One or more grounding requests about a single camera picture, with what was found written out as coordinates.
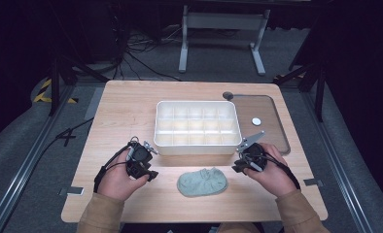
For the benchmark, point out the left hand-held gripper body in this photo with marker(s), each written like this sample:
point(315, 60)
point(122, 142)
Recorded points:
point(137, 161)

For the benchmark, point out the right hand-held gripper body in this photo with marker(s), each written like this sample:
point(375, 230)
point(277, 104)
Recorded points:
point(251, 159)

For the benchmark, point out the white divided storage box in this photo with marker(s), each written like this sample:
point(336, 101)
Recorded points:
point(197, 127)

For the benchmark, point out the green sock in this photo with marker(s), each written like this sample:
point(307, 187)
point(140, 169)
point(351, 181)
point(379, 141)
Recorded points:
point(201, 182)

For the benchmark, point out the person's left hand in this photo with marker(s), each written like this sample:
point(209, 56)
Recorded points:
point(121, 181)

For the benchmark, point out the person's right hand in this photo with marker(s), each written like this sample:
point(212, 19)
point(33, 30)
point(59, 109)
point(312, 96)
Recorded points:
point(273, 174)

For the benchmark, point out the white round disc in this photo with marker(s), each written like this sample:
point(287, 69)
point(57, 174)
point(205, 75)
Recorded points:
point(256, 121)

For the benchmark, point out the brown inset table panel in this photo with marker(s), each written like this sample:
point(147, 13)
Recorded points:
point(261, 121)

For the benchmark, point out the black tripod stand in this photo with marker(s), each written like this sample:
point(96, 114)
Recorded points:
point(309, 81)
point(64, 74)

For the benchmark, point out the yellow black floor tape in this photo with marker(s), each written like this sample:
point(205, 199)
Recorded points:
point(47, 93)

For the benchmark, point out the grey table bracket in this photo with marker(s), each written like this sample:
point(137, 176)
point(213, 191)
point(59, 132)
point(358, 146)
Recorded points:
point(313, 182)
point(72, 191)

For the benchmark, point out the metal floor rail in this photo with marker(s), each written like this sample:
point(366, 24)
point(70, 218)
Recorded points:
point(21, 165)
point(335, 161)

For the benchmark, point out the grey metal table frame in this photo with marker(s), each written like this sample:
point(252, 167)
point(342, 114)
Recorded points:
point(223, 22)

